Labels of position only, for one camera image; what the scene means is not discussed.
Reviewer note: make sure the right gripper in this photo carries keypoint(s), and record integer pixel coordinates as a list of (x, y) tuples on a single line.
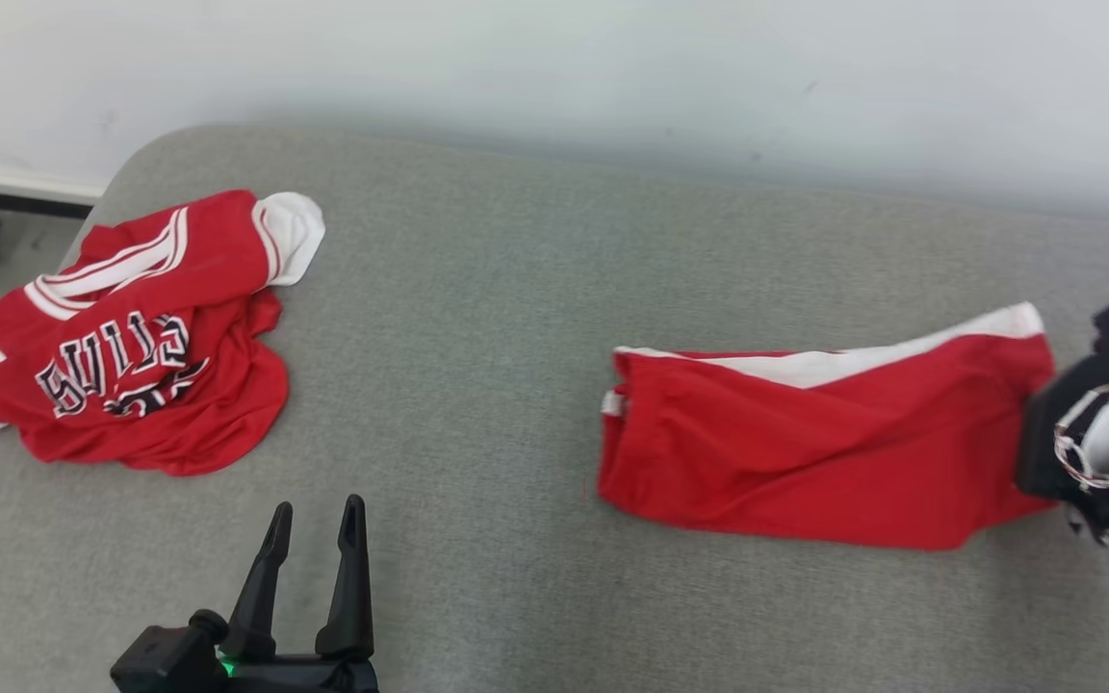
[(1041, 452)]

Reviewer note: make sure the red bulls jersey white sleeves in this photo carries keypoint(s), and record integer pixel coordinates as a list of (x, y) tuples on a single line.
[(227, 404)]

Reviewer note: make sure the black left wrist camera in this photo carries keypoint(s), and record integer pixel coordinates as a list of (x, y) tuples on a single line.
[(165, 659)]

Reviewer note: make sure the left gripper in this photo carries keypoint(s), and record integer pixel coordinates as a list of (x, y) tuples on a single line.
[(304, 677)]

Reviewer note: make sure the red shorts white side stripe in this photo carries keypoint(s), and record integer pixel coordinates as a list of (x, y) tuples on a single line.
[(805, 452)]

